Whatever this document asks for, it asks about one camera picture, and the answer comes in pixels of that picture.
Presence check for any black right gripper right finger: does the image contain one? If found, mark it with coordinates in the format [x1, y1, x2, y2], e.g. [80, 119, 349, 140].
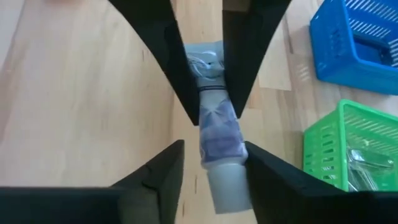
[244, 141, 398, 224]

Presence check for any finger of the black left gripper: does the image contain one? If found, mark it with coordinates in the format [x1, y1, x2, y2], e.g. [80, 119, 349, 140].
[108, 0, 200, 127]
[222, 0, 292, 119]

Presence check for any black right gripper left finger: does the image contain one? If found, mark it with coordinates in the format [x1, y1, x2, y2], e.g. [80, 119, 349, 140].
[0, 139, 185, 224]

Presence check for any silver toiletry pack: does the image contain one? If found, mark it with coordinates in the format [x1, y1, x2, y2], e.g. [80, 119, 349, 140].
[347, 169, 382, 192]
[346, 147, 396, 175]

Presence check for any white blue toothpaste tube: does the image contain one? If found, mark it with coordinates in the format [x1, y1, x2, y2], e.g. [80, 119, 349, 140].
[183, 40, 253, 215]

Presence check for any green plastic basket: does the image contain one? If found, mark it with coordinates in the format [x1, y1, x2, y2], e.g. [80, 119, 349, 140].
[303, 98, 398, 192]

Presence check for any blue plastic basket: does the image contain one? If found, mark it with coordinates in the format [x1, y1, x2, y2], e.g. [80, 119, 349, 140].
[309, 0, 398, 96]

